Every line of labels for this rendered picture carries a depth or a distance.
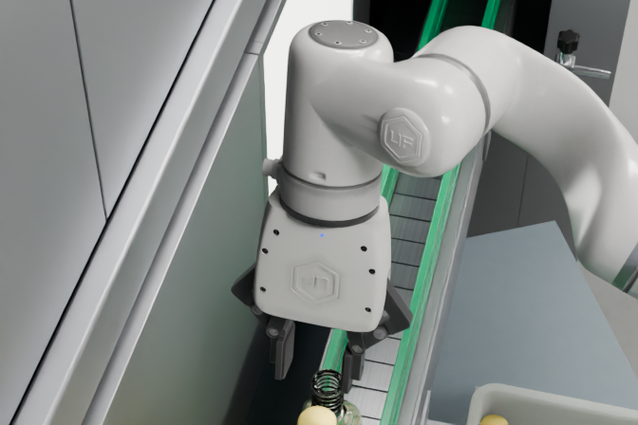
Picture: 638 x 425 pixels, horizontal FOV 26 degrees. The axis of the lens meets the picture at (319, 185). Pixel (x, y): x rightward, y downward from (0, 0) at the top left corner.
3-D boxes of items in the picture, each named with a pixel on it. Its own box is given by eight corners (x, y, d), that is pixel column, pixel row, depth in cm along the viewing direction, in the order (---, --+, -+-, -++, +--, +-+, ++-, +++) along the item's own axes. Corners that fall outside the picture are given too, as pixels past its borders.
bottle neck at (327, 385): (315, 396, 128) (315, 364, 124) (347, 402, 127) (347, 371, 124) (308, 422, 126) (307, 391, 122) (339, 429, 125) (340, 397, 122)
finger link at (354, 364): (345, 327, 107) (339, 394, 110) (384, 335, 106) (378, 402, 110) (353, 304, 110) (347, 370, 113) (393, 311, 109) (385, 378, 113)
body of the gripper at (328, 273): (250, 197, 101) (245, 321, 106) (387, 222, 99) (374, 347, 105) (277, 149, 107) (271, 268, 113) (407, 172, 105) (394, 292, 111)
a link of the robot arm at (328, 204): (251, 175, 100) (249, 207, 101) (371, 196, 98) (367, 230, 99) (278, 127, 106) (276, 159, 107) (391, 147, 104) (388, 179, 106)
